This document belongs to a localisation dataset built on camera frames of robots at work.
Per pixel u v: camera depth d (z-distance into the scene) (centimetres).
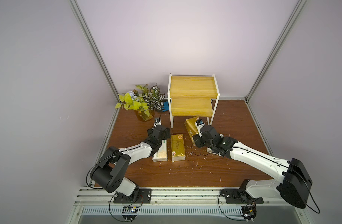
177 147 85
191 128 79
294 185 38
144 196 73
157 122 79
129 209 72
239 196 65
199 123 71
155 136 70
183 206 71
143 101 86
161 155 83
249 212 70
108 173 44
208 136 60
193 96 78
